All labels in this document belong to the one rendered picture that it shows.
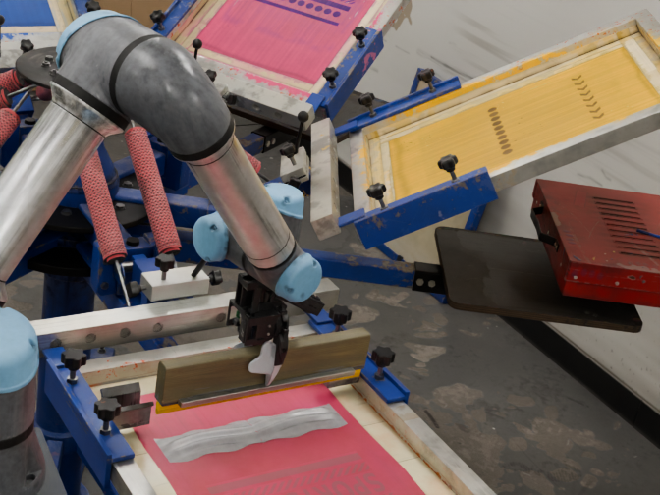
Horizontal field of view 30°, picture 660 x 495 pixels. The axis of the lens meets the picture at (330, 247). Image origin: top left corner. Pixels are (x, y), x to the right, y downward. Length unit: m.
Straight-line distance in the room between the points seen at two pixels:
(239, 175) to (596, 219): 1.49
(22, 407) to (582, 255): 1.55
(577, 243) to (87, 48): 1.51
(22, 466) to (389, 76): 3.85
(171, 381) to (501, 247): 1.28
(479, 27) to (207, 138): 3.26
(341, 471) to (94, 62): 0.91
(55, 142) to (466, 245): 1.63
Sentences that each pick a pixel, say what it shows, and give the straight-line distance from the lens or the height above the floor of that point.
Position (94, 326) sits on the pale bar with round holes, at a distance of 2.34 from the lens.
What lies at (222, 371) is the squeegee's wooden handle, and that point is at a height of 1.12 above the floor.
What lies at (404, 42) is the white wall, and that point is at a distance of 5.20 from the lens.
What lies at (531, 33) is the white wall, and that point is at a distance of 4.57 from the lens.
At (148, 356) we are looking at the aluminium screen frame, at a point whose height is 0.99.
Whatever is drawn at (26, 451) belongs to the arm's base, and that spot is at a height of 1.27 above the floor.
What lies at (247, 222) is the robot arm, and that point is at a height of 1.50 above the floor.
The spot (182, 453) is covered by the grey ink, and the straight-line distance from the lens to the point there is 2.17.
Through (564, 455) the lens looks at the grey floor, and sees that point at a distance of 4.13.
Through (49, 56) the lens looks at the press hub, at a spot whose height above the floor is 1.32.
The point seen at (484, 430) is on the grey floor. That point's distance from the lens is 4.13.
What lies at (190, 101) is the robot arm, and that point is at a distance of 1.58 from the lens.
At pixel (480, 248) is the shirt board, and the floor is 0.95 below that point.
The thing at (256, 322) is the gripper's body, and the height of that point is 1.22.
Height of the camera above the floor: 2.26
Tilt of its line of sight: 26 degrees down
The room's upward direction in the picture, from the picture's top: 10 degrees clockwise
